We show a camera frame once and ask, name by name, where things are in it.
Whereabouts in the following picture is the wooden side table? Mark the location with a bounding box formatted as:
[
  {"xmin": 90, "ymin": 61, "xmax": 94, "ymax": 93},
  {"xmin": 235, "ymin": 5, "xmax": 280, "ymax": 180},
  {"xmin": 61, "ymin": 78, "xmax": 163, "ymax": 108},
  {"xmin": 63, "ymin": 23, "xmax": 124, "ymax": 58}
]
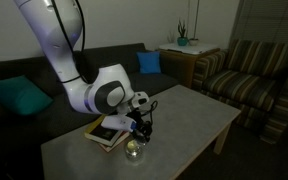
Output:
[{"xmin": 158, "ymin": 47, "xmax": 222, "ymax": 90}]

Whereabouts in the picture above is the blue square cushion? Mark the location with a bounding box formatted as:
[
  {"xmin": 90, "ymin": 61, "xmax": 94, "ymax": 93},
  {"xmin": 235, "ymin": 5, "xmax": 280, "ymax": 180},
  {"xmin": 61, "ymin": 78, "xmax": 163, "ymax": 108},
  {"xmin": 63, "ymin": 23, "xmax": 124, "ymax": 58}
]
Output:
[{"xmin": 136, "ymin": 50, "xmax": 163, "ymax": 75}]

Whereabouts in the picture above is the teal pot with plant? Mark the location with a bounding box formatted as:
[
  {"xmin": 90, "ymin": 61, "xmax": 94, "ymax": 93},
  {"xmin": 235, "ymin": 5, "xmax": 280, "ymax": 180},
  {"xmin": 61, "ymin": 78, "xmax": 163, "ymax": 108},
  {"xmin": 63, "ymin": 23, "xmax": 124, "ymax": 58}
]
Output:
[{"xmin": 176, "ymin": 18, "xmax": 189, "ymax": 47}]

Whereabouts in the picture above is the black and yellow book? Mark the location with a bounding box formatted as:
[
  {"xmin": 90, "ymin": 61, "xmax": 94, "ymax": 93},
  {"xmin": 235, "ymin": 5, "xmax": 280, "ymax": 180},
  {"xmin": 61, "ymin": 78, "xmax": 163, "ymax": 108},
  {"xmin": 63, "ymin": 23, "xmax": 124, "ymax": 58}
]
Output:
[{"xmin": 83, "ymin": 114, "xmax": 125, "ymax": 148}]

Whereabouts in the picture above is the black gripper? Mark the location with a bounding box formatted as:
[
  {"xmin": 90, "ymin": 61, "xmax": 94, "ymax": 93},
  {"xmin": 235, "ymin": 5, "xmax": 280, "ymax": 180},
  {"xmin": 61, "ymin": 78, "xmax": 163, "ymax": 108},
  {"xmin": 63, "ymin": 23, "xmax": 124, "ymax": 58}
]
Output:
[{"xmin": 127, "ymin": 109, "xmax": 155, "ymax": 145}]

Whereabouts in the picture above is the striped armchair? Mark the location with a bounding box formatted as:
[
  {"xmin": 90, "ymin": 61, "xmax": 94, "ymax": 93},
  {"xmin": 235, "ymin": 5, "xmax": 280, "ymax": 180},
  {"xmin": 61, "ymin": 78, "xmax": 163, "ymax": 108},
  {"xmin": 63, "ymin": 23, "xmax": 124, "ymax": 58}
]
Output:
[{"xmin": 191, "ymin": 38, "xmax": 288, "ymax": 145}]

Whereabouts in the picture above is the dark grey fabric sofa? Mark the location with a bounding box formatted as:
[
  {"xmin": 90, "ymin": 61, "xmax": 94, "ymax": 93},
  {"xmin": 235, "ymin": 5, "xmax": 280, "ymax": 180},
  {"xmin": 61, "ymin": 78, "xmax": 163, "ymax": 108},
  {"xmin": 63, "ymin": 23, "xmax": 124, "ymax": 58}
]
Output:
[{"xmin": 0, "ymin": 42, "xmax": 182, "ymax": 180}]

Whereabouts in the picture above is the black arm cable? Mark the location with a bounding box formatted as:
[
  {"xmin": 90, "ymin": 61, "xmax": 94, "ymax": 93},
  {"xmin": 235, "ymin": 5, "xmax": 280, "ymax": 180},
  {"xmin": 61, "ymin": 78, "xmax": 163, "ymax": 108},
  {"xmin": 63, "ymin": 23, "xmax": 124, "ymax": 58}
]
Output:
[{"xmin": 51, "ymin": 0, "xmax": 87, "ymax": 85}]

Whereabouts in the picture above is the red-edged white object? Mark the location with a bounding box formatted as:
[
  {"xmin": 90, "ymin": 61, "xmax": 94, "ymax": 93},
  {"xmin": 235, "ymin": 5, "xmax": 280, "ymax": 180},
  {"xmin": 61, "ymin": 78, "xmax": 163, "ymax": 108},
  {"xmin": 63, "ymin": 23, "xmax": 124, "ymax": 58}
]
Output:
[{"xmin": 98, "ymin": 131, "xmax": 132, "ymax": 154}]

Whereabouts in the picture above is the black camera cable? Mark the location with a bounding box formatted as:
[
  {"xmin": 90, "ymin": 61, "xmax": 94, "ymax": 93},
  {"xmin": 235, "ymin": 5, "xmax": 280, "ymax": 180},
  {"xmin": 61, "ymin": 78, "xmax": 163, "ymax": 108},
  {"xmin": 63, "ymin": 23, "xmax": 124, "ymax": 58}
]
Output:
[{"xmin": 138, "ymin": 99, "xmax": 159, "ymax": 125}]

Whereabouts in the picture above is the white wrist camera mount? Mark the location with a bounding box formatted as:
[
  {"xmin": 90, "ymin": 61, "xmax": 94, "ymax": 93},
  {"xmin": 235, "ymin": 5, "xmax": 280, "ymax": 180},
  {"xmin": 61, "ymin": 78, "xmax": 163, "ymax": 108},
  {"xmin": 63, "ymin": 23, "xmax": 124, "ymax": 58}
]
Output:
[{"xmin": 100, "ymin": 114, "xmax": 138, "ymax": 133}]

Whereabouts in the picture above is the teal cushion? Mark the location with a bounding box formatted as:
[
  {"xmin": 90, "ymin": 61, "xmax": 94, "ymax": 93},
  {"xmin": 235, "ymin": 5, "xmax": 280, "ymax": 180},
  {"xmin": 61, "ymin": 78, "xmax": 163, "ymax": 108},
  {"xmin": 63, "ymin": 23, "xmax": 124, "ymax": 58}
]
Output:
[{"xmin": 0, "ymin": 74, "xmax": 55, "ymax": 117}]

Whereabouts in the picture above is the small white plant pot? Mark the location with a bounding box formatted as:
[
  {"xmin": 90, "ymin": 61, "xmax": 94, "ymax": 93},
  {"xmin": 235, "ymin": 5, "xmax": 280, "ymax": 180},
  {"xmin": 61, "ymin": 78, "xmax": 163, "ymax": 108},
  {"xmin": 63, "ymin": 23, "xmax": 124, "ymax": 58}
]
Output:
[{"xmin": 186, "ymin": 0, "xmax": 202, "ymax": 47}]

